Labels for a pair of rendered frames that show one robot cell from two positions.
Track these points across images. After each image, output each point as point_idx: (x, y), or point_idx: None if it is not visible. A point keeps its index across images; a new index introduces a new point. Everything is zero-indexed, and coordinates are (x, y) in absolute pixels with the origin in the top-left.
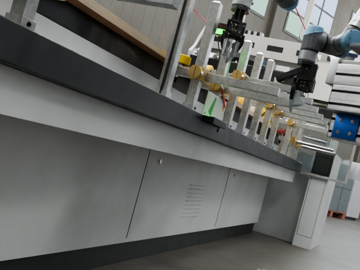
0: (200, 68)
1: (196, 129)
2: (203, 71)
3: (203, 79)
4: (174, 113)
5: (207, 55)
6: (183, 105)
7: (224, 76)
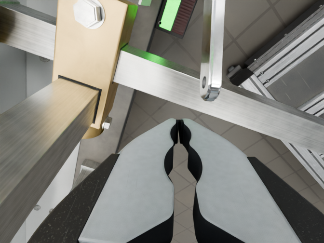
0: (94, 137)
1: (151, 42)
2: (105, 115)
3: (115, 92)
4: (118, 146)
5: (72, 141)
6: (120, 137)
7: (182, 105)
